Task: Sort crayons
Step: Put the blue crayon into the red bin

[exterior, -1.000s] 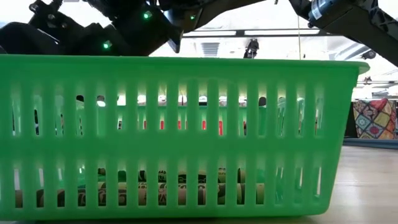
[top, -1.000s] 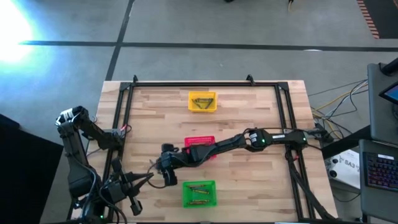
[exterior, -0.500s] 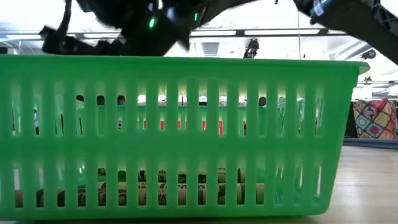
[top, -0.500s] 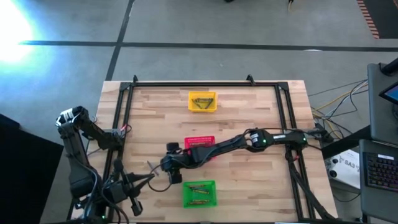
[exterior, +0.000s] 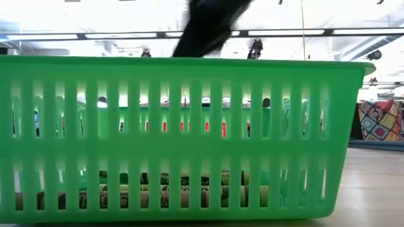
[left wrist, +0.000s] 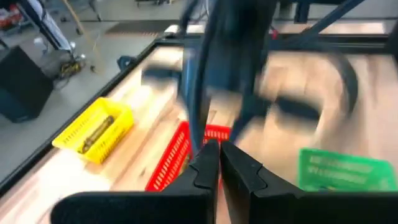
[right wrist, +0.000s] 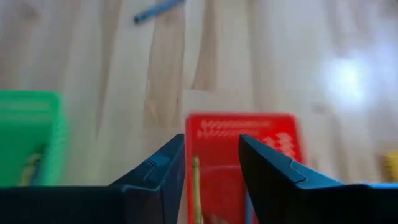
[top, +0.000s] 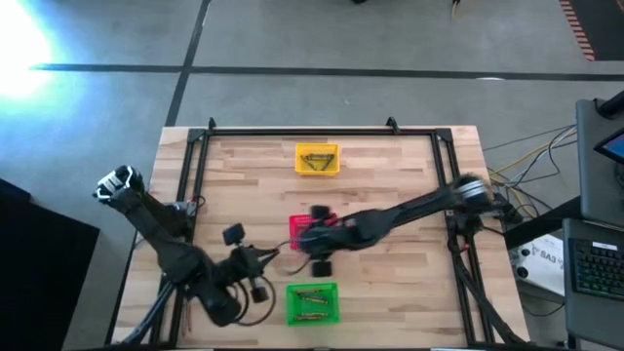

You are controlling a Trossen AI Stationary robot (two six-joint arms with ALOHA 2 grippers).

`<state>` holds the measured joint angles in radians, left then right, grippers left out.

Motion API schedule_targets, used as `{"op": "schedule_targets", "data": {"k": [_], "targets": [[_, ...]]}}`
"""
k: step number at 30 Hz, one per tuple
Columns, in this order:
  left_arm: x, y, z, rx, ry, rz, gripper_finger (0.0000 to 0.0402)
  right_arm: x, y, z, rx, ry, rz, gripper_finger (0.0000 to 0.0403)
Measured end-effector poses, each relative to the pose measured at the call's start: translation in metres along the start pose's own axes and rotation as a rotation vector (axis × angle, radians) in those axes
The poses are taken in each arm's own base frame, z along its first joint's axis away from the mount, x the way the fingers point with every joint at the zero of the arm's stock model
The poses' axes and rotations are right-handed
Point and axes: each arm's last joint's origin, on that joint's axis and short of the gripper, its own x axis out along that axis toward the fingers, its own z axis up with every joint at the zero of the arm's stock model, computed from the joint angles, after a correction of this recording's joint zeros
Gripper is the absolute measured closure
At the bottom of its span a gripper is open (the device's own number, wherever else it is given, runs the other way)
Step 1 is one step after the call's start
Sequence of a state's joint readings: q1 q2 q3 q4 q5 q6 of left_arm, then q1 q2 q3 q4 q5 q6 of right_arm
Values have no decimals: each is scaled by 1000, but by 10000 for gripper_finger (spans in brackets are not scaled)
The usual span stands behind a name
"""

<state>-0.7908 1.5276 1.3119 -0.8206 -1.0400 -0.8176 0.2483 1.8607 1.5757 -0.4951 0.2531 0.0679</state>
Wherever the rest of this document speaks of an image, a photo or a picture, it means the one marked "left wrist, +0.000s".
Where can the dark paper-wrapped crayon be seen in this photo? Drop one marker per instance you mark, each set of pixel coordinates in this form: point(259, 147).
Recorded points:
point(96, 133)

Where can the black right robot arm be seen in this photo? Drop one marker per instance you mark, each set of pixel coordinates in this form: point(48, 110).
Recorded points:
point(242, 15)

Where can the grey metal mounting plate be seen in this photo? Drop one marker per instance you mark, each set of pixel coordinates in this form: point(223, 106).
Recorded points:
point(172, 29)

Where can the black frame clamp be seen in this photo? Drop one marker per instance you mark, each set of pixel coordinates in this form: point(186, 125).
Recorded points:
point(126, 62)

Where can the black aluminium table frame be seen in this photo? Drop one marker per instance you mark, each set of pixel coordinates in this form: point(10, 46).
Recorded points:
point(342, 45)

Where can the black box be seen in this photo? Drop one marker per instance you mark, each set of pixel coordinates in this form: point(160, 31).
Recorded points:
point(21, 87)

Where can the white metal stand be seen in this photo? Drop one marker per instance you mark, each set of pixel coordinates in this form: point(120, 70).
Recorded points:
point(49, 28)

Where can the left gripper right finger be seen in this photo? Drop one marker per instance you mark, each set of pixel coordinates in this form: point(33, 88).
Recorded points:
point(264, 199)

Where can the yellow slotted plastic basket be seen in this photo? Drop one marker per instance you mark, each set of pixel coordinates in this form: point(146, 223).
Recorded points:
point(118, 115)

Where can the green slotted plastic basket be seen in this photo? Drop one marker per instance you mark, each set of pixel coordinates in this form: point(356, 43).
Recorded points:
point(342, 169)

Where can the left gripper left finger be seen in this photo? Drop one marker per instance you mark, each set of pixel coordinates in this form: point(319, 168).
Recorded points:
point(186, 199)

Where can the red slotted plastic basket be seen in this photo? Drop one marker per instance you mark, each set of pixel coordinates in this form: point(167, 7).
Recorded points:
point(174, 155)

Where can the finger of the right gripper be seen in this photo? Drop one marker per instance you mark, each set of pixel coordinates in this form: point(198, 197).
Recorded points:
point(248, 115)
point(197, 124)

